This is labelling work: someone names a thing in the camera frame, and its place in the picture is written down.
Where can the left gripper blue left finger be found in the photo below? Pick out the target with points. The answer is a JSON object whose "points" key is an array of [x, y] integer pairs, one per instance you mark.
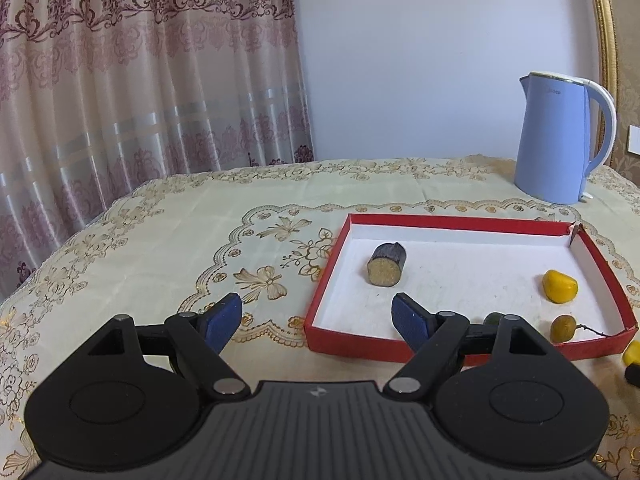
{"points": [[198, 339]]}

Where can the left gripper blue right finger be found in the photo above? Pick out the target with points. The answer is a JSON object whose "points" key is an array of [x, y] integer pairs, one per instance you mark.
{"points": [[435, 339]]}

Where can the yellow pepper piece large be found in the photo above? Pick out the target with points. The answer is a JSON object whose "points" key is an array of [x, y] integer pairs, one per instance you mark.
{"points": [[632, 353]]}

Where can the green cucumber piece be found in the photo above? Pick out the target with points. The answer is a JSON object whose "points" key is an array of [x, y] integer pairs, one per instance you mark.
{"points": [[493, 318]]}

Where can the brown longan with stem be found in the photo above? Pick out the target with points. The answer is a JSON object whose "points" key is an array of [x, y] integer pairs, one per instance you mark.
{"points": [[564, 328]]}

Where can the thick dark sugarcane piece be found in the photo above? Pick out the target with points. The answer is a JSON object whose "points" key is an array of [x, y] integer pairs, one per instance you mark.
{"points": [[384, 268]]}

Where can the cream embroidered tablecloth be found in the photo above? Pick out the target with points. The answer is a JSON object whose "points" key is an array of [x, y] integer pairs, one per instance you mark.
{"points": [[180, 243]]}

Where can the red shallow cardboard box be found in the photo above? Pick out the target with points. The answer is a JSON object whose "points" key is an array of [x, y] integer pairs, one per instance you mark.
{"points": [[472, 266]]}

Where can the blue electric kettle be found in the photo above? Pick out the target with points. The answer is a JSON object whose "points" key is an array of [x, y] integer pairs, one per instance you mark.
{"points": [[554, 156]]}

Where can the pink patterned curtain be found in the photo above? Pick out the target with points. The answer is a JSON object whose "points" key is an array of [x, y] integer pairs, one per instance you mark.
{"points": [[100, 96]]}

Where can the gold padded headboard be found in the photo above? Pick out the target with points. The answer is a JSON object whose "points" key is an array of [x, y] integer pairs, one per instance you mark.
{"points": [[617, 26]]}

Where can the white wall switch panel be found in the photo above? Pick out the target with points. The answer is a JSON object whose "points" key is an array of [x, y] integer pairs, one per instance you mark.
{"points": [[633, 140]]}

